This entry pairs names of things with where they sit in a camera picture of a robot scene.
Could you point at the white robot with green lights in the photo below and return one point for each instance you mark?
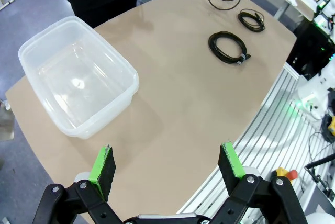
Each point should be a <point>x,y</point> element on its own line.
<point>324,12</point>

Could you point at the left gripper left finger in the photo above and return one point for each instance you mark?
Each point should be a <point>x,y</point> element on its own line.
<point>104,171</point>

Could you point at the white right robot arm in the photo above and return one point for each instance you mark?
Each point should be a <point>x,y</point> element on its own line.
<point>314,90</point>

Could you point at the slotted aluminium base plate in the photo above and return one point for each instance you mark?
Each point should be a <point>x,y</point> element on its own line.
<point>261,140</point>

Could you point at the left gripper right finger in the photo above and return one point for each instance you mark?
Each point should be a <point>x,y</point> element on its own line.
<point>227,171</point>

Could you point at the clear plastic storage bin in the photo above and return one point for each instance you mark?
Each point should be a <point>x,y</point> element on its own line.
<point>78,77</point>

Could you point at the yellow red emergency stop button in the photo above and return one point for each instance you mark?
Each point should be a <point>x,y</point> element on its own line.
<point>290,174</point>

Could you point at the yellow handheld device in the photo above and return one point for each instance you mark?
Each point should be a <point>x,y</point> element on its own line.
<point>332,127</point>

